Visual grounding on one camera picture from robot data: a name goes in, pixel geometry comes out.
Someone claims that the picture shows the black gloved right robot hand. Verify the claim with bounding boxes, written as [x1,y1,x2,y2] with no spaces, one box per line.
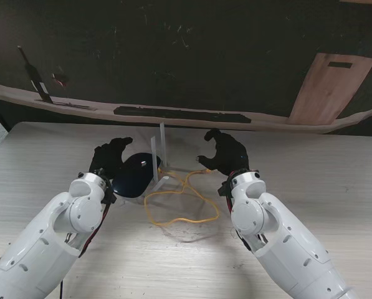
[195,127,252,178]

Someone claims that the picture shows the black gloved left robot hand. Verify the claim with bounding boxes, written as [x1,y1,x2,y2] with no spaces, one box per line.
[88,136,134,181]

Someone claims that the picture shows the dark router with white antennas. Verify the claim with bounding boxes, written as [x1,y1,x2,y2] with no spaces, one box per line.
[110,122,171,199]

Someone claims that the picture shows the yellow Ethernet cable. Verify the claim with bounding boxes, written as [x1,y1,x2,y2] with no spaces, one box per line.
[143,168,221,225]

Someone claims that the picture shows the flat grey metal strip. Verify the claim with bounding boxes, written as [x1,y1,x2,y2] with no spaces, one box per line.
[34,98,98,112]

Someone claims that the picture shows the small dark red object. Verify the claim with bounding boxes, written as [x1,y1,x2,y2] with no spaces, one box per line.
[50,73,70,88]

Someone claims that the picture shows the black stick tool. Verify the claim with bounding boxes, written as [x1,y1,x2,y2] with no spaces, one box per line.
[16,45,54,104]

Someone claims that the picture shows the light wooden board with slot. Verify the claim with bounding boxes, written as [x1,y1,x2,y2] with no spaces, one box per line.
[288,52,372,126]

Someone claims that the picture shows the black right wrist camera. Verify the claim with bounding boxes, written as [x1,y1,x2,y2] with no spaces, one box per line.
[217,182,232,199]

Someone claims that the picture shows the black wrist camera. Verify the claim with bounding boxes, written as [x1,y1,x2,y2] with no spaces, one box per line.
[217,182,232,199]
[103,186,117,206]

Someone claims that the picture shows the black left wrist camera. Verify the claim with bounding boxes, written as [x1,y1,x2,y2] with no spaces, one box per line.
[103,186,117,206]

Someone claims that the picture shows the left arm red black wires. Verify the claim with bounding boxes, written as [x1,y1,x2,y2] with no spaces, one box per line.
[57,199,112,299]

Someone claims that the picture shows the arm red black wires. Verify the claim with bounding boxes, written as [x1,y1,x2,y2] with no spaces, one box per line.
[226,186,267,252]
[57,199,112,299]

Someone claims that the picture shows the right arm red black wires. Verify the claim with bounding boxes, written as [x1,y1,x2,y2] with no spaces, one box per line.
[226,186,267,252]

